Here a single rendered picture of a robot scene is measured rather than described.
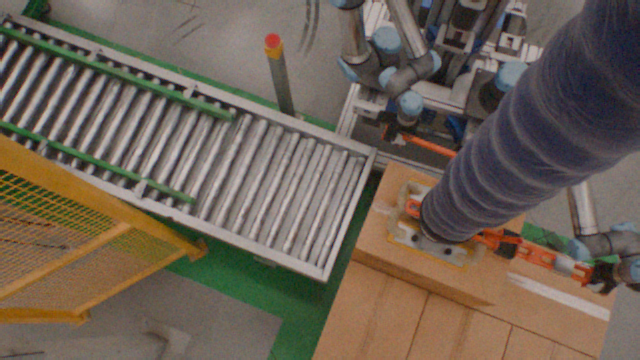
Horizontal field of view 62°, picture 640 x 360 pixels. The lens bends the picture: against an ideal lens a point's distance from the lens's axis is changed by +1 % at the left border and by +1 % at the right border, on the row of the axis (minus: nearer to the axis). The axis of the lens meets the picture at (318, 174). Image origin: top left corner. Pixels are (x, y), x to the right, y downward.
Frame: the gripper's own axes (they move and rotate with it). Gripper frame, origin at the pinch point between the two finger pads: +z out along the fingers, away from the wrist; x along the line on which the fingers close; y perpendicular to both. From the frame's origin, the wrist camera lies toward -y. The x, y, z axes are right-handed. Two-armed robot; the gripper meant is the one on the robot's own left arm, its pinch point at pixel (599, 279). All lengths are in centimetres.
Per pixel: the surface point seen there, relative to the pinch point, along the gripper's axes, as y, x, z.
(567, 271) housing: 12.0, 2.0, -1.5
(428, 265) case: 58, 17, 13
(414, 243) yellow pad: 66, 12, 10
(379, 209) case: 84, 4, 13
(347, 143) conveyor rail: 111, -29, 48
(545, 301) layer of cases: -3, 6, 53
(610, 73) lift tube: 66, 9, -141
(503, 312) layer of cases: 14, 18, 53
